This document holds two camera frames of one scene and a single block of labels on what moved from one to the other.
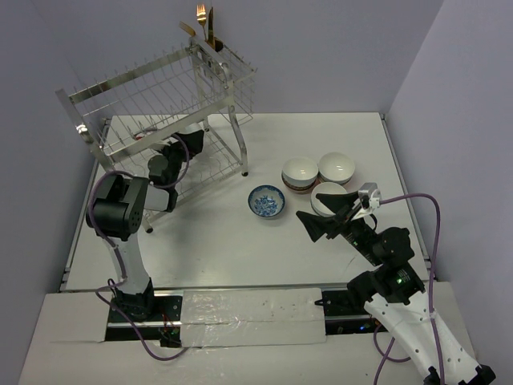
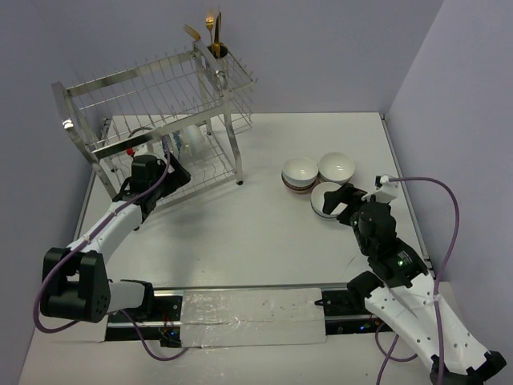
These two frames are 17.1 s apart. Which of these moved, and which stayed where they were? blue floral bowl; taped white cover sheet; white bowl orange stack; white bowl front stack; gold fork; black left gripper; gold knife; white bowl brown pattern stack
Moved: gold knife; blue floral bowl; gold fork; black left gripper
Stayed: taped white cover sheet; white bowl front stack; white bowl brown pattern stack; white bowl orange stack
